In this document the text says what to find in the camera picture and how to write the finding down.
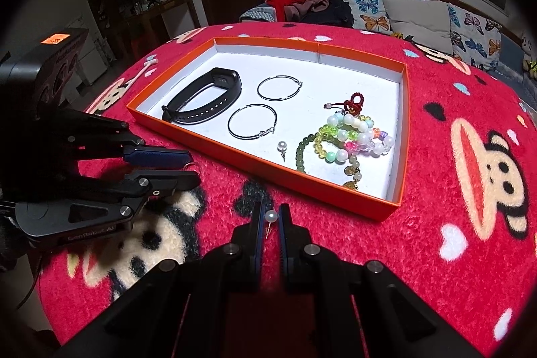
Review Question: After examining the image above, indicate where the orange cardboard tray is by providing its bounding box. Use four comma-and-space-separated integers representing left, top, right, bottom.
126, 36, 410, 221

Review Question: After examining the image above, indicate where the red knotted cord charm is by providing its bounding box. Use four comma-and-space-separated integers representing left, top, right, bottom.
323, 91, 367, 118

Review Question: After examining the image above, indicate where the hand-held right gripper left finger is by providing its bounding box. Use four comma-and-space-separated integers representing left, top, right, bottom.
54, 202, 267, 358

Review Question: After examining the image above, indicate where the pastel pearl bead bracelet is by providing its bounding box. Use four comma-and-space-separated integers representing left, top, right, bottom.
322, 112, 396, 164

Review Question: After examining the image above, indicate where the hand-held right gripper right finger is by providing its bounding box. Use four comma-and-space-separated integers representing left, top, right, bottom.
278, 203, 483, 358

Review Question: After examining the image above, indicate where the wooden side table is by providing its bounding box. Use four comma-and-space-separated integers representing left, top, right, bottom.
125, 0, 202, 62

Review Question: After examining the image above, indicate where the pile of plush toys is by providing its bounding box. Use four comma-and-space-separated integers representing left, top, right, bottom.
519, 33, 537, 81

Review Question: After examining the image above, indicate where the silver bangle ring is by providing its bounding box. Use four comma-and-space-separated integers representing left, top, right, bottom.
256, 75, 303, 102

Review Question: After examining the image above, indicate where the yellow green bead bracelet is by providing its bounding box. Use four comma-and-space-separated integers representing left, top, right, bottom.
312, 122, 350, 162

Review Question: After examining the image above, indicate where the butterfly print pillow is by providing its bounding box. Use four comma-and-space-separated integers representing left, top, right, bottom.
337, 0, 393, 34
446, 3, 503, 72

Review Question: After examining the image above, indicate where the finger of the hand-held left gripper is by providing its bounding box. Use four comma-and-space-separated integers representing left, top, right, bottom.
17, 169, 202, 235
54, 108, 193, 171

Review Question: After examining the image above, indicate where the beige pillow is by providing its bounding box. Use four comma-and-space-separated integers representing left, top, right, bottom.
383, 0, 454, 55

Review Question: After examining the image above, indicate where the red printed blanket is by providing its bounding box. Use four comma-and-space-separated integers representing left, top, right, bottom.
36, 22, 537, 358

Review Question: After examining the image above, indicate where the red garment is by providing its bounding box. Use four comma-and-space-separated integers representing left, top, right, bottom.
266, 0, 309, 20

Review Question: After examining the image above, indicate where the black wristband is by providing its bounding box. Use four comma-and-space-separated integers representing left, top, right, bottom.
160, 67, 244, 125

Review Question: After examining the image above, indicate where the white storage box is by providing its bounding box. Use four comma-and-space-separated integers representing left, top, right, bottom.
63, 17, 110, 87

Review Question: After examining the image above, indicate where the blue sofa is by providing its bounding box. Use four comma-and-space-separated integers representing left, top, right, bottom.
239, 0, 537, 91

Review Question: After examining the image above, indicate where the dark green bead bracelet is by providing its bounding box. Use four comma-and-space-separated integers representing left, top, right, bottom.
295, 133, 364, 193

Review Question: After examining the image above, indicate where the grey knit throw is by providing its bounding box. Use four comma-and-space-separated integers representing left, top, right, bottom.
240, 5, 278, 23

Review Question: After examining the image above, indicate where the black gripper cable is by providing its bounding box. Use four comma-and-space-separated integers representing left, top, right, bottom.
16, 247, 48, 310

